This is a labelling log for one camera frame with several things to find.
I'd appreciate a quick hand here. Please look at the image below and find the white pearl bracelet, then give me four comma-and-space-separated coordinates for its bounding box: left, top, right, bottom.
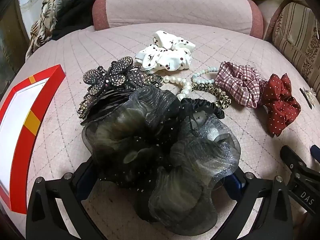
162, 76, 194, 103

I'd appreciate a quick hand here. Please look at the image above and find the pale blue bead bracelet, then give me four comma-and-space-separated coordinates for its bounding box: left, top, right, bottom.
191, 66, 221, 84

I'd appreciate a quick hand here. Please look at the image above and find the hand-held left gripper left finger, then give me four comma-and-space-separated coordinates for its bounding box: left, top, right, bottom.
26, 162, 107, 240

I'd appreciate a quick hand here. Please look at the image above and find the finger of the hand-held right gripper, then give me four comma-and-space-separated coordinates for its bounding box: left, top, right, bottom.
279, 145, 307, 178
310, 144, 320, 165

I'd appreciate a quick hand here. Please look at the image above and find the black satin hair tie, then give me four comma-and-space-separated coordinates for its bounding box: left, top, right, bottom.
180, 97, 225, 120

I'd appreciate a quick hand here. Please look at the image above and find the pink quilted pillow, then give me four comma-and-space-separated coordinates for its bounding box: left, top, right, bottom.
92, 0, 265, 40

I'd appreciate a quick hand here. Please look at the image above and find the crystal hair pin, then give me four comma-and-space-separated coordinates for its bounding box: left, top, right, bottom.
299, 87, 317, 110

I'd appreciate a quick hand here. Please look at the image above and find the red gift box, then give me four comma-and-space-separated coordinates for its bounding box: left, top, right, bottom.
0, 64, 66, 215

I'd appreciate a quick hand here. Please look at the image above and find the rhinestone butterfly hair clip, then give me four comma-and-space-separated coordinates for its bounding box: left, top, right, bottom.
77, 56, 164, 126

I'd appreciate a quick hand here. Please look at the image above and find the striped beige cushion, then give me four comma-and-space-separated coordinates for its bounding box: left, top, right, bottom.
271, 2, 320, 93

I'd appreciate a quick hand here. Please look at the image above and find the floral patterned cloth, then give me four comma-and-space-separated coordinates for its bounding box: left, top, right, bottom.
25, 0, 59, 61

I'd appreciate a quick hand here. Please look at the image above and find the white cloth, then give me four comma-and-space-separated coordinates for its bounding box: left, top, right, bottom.
17, 0, 56, 30

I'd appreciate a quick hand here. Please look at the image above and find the black organza scrunchie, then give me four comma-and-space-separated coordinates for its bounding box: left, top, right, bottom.
82, 87, 242, 236

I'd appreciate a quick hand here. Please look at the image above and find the red plaid scrunchie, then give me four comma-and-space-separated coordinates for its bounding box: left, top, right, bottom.
215, 61, 269, 109

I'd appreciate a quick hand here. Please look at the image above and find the leopard print hair tie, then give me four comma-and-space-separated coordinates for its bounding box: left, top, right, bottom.
192, 82, 232, 110

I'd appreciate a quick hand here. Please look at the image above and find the white dotted scrunchie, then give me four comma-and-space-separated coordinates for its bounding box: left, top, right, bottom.
135, 30, 196, 71

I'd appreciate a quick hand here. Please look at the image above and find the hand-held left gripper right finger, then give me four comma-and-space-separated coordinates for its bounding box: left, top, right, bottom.
220, 169, 294, 240

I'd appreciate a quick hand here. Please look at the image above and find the dark red dotted scrunchie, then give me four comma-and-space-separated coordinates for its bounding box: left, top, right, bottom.
260, 73, 302, 137

